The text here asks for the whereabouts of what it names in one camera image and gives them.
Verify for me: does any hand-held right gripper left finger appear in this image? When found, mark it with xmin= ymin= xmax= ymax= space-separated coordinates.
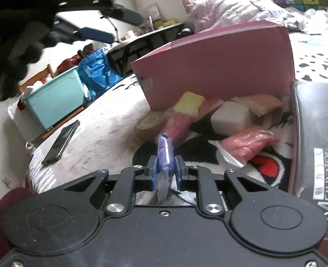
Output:
xmin=64 ymin=156 xmax=158 ymax=214

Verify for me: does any beige tape roll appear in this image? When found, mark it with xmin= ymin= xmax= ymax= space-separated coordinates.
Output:
xmin=133 ymin=114 xmax=167 ymax=142

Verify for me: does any peach clay packet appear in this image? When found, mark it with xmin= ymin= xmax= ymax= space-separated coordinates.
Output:
xmin=231 ymin=95 xmax=283 ymax=117

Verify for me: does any purple quilt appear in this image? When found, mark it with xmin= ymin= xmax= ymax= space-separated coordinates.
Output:
xmin=190 ymin=0 xmax=301 ymax=34

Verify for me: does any salmon clay packet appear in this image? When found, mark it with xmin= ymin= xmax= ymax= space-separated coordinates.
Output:
xmin=197 ymin=96 xmax=224 ymax=120

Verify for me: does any grey-blue garment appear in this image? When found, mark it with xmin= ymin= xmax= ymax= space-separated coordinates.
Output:
xmin=281 ymin=14 xmax=320 ymax=32

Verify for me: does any pink clay packet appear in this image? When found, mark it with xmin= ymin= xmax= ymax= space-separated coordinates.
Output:
xmin=209 ymin=125 xmax=281 ymax=169

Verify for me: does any white foam block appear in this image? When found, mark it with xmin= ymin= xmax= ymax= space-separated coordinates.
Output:
xmin=210 ymin=101 xmax=257 ymax=138

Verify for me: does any purple clay packet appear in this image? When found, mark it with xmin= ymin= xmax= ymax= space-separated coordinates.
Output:
xmin=154 ymin=133 xmax=176 ymax=203

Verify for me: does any teal plastic bin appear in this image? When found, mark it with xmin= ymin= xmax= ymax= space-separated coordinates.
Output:
xmin=22 ymin=66 xmax=91 ymax=131

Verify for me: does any red clay packet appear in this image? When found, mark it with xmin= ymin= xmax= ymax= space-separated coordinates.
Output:
xmin=156 ymin=111 xmax=194 ymax=146

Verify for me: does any black desk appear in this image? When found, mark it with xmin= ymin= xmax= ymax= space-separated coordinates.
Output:
xmin=107 ymin=22 xmax=185 ymax=75

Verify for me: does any dark portrait box lid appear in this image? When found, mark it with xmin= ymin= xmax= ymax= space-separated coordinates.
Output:
xmin=288 ymin=81 xmax=328 ymax=259

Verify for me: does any black smartphone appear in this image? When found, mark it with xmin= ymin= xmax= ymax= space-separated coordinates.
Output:
xmin=41 ymin=119 xmax=80 ymax=166

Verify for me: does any red cloth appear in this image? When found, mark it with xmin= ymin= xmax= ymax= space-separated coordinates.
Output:
xmin=57 ymin=56 xmax=82 ymax=74

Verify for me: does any white garment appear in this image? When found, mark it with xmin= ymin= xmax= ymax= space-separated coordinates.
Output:
xmin=303 ymin=6 xmax=328 ymax=34

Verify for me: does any person's maroon garment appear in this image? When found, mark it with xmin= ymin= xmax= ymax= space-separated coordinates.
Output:
xmin=0 ymin=188 xmax=38 ymax=253

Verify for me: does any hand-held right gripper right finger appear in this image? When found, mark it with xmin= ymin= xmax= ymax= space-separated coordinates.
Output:
xmin=174 ymin=156 xmax=267 ymax=216

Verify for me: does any framed picture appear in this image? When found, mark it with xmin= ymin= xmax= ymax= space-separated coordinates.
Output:
xmin=140 ymin=4 xmax=160 ymax=24

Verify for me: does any yellow sponge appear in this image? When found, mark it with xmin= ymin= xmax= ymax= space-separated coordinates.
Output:
xmin=174 ymin=91 xmax=206 ymax=116

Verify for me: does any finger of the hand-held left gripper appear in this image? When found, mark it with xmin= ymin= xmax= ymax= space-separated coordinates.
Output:
xmin=101 ymin=6 xmax=143 ymax=25
xmin=54 ymin=17 xmax=115 ymax=43

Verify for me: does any pink cardboard box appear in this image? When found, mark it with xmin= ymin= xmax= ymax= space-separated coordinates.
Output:
xmin=131 ymin=21 xmax=296 ymax=110

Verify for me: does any blue plastic bag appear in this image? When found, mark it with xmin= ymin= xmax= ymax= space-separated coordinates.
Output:
xmin=78 ymin=49 xmax=124 ymax=99

